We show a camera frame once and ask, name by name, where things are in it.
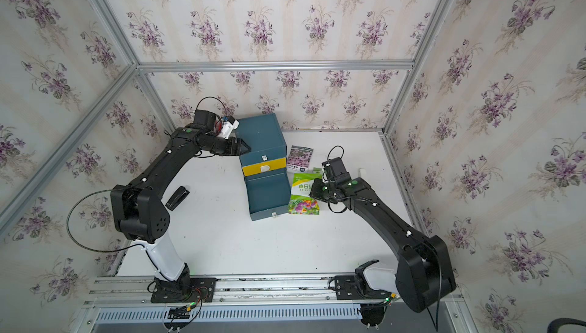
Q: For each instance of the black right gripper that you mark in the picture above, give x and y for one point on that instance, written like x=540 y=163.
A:
x=313 y=190

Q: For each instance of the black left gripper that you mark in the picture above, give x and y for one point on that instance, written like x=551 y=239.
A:
x=237 y=149

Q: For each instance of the yellow drawer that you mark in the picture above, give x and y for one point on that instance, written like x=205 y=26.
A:
x=264 y=167

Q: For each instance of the teal drawer cabinet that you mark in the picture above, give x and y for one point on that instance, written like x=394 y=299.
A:
x=264 y=135

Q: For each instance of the green colourful flower seed bag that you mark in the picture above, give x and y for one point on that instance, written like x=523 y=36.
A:
x=300 y=202

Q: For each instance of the purple flower seed bag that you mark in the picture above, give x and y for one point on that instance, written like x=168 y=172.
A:
x=299 y=159

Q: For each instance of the teal bottom drawer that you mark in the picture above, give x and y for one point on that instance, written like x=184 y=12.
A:
x=268 y=194

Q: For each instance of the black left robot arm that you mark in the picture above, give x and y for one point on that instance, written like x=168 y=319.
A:
x=138 y=210

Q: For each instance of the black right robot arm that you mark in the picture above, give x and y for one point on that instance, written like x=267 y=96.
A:
x=424 y=274

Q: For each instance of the black stapler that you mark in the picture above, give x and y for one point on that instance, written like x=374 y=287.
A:
x=177 y=197

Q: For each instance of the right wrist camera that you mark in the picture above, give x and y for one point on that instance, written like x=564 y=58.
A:
x=335 y=171

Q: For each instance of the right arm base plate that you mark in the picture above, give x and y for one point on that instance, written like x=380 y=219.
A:
x=364 y=287

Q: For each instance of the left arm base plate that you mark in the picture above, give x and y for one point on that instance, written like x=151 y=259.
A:
x=183 y=289

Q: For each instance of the aluminium mounting rail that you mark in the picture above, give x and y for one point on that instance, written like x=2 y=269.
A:
x=233 y=290

